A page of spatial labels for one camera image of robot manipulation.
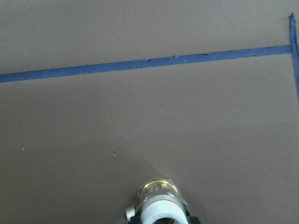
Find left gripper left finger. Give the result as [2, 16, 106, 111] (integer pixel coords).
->
[129, 212, 143, 224]

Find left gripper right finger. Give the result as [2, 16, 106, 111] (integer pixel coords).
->
[186, 211, 200, 224]

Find white brass PPR valve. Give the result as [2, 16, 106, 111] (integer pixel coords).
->
[124, 176, 190, 224]

